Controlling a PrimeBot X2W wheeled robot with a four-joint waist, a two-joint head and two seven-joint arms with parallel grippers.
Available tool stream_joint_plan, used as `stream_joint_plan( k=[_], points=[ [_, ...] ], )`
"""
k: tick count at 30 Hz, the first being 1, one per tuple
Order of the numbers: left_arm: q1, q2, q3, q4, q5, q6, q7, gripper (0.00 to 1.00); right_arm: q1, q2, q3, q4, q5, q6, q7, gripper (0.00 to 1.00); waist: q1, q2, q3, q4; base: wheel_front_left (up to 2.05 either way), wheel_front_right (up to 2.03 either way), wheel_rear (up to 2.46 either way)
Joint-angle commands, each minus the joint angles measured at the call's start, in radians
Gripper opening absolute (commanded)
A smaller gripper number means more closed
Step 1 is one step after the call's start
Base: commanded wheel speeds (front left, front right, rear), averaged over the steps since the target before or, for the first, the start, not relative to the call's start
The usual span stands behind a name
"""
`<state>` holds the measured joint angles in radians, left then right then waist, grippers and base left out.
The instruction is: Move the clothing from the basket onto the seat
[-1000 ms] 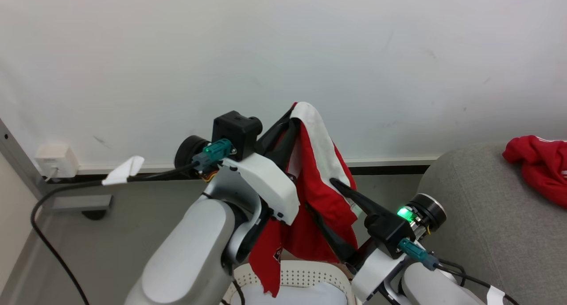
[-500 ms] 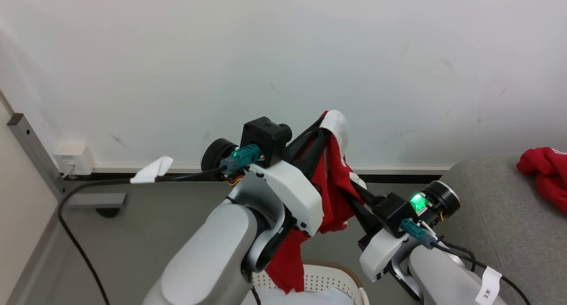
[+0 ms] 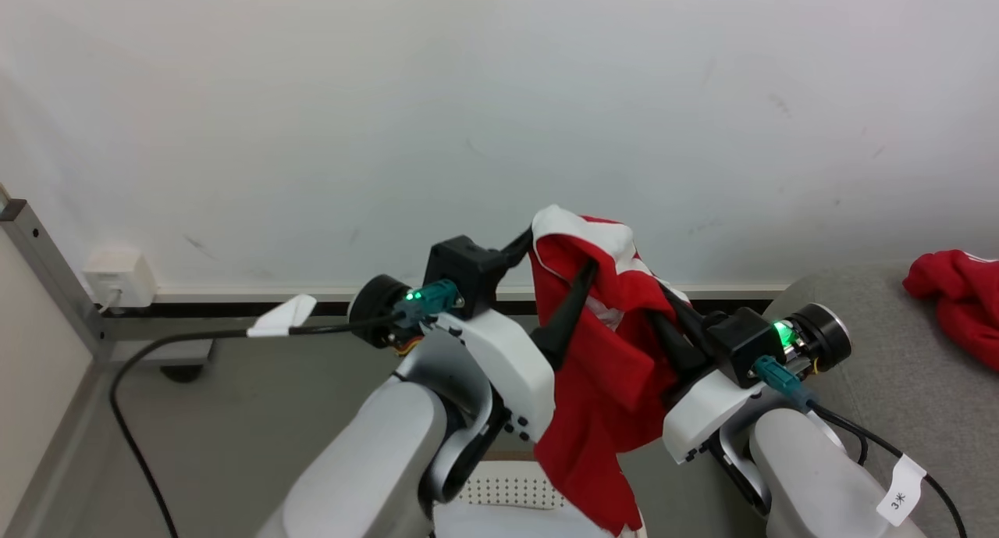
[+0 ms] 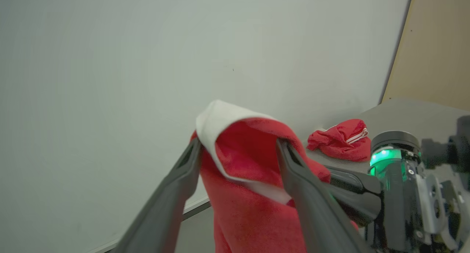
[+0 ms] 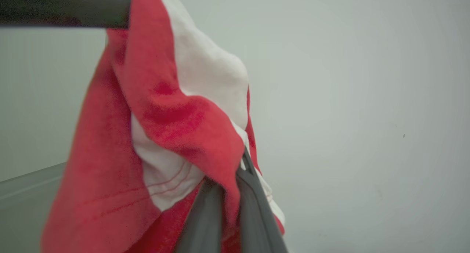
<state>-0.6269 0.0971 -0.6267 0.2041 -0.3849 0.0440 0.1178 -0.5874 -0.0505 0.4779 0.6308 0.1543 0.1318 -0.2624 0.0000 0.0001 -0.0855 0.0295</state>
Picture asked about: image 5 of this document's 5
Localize white wall trim strip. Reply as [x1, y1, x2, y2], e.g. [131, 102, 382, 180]
[0, 162, 67, 202]

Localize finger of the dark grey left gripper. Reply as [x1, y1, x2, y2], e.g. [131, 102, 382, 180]
[0, 0, 132, 29]

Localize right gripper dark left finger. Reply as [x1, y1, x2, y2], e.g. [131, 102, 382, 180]
[173, 178, 226, 253]

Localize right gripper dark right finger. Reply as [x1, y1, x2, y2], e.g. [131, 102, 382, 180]
[235, 147, 289, 253]

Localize red white-trimmed garment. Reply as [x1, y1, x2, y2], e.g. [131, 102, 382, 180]
[40, 0, 286, 253]

